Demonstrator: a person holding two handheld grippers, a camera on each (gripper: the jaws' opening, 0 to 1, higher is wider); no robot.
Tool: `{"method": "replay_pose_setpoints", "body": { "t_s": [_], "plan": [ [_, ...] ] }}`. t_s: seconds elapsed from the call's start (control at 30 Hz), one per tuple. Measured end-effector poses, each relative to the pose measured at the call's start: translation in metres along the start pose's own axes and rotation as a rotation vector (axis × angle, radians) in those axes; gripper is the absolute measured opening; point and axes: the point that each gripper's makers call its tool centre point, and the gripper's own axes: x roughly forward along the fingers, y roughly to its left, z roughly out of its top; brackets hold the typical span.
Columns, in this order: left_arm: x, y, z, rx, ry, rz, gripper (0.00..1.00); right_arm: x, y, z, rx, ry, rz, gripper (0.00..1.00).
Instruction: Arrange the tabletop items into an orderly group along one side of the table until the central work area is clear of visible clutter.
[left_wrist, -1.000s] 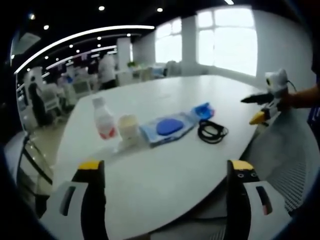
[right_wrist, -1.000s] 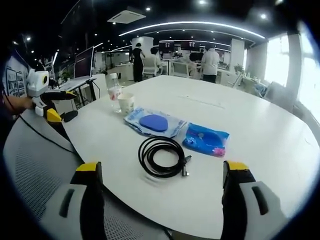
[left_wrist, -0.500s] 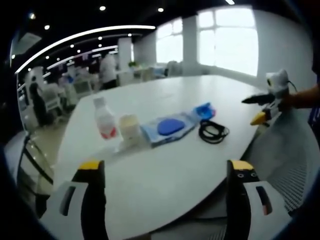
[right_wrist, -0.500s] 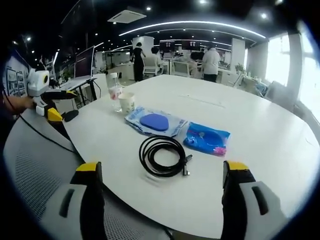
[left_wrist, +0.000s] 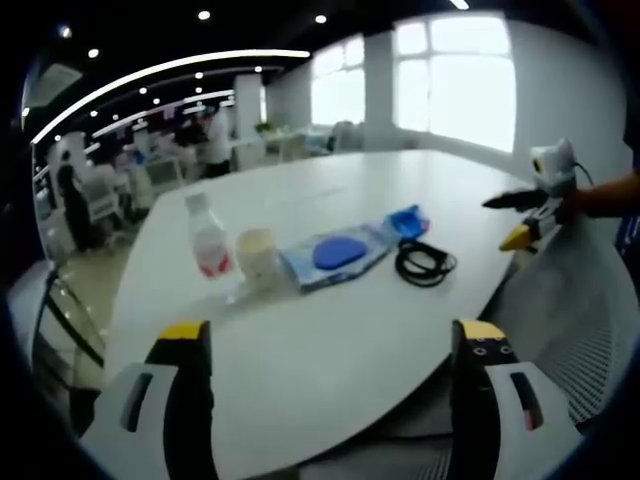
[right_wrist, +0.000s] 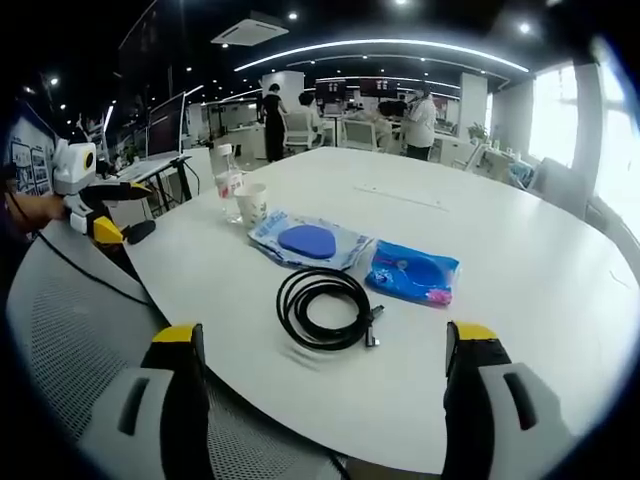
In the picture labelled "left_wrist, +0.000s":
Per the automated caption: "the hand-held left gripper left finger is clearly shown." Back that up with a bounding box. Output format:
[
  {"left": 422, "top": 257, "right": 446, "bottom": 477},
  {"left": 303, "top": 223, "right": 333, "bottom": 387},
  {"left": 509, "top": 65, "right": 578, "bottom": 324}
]
[{"left": 78, "top": 321, "right": 220, "bottom": 480}]

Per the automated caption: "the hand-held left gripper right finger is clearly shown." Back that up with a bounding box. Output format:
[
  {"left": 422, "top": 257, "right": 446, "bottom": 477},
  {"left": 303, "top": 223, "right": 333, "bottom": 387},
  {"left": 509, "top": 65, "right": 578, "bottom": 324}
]
[{"left": 449, "top": 319, "right": 585, "bottom": 480}]

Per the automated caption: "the blue floral tissue pack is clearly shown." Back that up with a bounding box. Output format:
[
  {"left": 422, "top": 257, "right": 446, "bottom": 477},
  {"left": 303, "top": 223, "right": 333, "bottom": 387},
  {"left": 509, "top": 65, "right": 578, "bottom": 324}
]
[{"left": 383, "top": 203, "right": 432, "bottom": 245}]

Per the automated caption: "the black cable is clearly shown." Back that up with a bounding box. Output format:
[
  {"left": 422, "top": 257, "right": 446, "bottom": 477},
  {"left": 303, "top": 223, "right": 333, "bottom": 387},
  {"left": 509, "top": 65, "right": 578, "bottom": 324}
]
[{"left": 394, "top": 239, "right": 458, "bottom": 289}]

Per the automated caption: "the white paper cup green print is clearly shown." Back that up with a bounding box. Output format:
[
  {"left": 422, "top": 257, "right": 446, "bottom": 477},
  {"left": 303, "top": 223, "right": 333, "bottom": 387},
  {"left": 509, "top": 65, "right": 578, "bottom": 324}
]
[{"left": 235, "top": 227, "right": 284, "bottom": 292}]

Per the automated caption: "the clear plastic bottle red label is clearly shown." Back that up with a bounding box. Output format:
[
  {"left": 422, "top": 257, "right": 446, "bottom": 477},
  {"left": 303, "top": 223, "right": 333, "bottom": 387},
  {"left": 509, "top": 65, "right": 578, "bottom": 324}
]
[{"left": 183, "top": 191, "right": 237, "bottom": 282}]

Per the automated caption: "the grey mesh office chair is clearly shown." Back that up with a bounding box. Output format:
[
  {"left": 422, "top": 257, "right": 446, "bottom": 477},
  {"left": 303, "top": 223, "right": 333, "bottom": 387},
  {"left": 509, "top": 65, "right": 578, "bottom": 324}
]
[{"left": 299, "top": 218, "right": 637, "bottom": 480}]

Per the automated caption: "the bright window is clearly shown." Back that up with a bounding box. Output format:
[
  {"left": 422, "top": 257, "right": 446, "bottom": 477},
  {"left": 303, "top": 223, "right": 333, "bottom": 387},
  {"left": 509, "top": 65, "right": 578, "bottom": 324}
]
[
  {"left": 393, "top": 16, "right": 518, "bottom": 155},
  {"left": 309, "top": 37, "right": 368, "bottom": 127}
]

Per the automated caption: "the white table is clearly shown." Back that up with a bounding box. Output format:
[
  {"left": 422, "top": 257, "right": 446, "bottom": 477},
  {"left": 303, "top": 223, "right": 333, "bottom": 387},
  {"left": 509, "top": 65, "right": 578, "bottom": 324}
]
[{"left": 107, "top": 148, "right": 556, "bottom": 480}]

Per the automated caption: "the curved ceiling light strip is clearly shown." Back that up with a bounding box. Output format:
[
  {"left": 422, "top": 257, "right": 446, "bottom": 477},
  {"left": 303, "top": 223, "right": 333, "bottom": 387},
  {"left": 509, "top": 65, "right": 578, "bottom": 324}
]
[{"left": 31, "top": 48, "right": 312, "bottom": 147}]

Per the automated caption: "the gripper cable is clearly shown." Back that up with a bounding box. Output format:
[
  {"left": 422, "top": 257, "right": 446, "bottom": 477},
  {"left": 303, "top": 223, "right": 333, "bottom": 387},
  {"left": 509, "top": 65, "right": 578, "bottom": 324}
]
[{"left": 572, "top": 158, "right": 596, "bottom": 189}]

